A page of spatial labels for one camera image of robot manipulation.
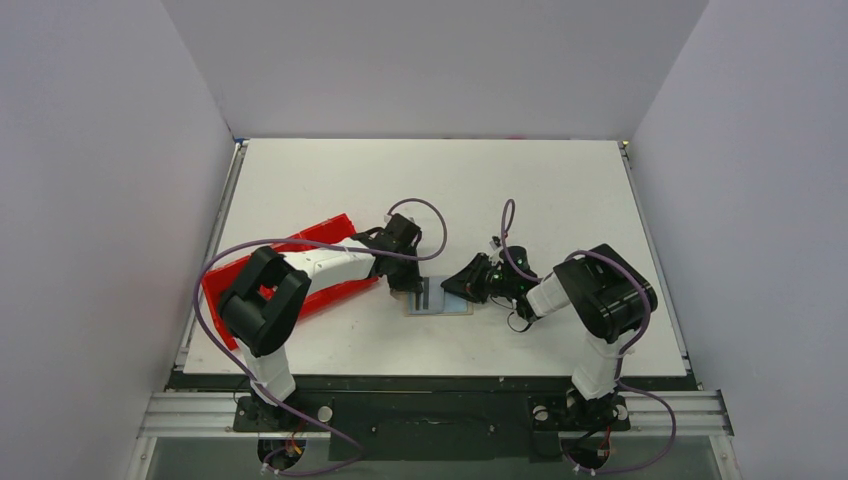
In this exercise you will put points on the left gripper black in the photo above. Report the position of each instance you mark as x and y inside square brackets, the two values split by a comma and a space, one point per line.
[411, 283]

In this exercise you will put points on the beige card holder wallet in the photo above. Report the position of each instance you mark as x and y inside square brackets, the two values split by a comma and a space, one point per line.
[455, 306]

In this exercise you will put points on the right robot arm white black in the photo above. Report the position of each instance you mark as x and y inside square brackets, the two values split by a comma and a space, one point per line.
[611, 299]

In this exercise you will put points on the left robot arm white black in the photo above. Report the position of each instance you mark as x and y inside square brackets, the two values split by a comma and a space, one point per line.
[272, 380]

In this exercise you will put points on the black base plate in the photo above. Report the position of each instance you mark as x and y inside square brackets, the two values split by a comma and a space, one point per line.
[425, 426]

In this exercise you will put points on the aluminium frame rail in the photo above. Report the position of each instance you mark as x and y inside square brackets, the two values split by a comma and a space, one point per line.
[215, 415]

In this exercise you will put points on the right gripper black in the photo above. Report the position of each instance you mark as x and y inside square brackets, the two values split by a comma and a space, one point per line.
[482, 276]

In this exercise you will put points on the red plastic bin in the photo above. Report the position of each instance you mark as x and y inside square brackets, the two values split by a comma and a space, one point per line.
[255, 301]

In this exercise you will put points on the white striped credit card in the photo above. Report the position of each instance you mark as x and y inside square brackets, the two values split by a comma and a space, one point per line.
[431, 301]

